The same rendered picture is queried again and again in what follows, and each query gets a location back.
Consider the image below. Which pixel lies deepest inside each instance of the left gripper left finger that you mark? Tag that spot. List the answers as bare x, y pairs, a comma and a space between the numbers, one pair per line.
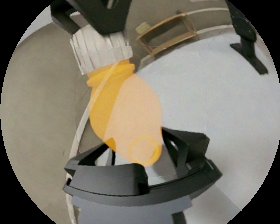
88, 157

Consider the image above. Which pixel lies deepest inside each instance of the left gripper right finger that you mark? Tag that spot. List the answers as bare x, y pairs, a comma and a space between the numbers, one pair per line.
191, 146

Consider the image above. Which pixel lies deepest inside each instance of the orange plastic bottle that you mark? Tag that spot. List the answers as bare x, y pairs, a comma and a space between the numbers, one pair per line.
125, 112

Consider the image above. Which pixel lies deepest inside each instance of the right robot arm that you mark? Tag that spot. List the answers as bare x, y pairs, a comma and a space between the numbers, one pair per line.
241, 25

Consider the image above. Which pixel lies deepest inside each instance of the white ribbed bottle cap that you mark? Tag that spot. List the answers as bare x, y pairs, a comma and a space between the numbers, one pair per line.
93, 51

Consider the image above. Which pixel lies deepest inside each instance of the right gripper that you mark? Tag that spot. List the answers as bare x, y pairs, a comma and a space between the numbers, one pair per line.
103, 20

